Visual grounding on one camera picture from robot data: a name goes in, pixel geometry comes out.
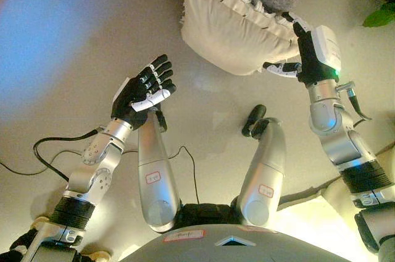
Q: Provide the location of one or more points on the silver left robot leg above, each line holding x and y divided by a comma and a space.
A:
154, 166

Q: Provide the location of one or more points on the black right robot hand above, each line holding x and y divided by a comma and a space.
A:
311, 61

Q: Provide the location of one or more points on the grey robot torso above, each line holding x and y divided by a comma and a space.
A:
216, 249

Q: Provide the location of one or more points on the white fringed pillow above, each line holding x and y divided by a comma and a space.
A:
228, 33

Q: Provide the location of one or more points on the green leafy plant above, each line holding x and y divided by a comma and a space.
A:
379, 18

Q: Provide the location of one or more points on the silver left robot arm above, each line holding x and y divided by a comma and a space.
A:
92, 178

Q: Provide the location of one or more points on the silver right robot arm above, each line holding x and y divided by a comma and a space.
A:
339, 141

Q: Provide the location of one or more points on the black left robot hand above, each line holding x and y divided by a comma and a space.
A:
132, 98

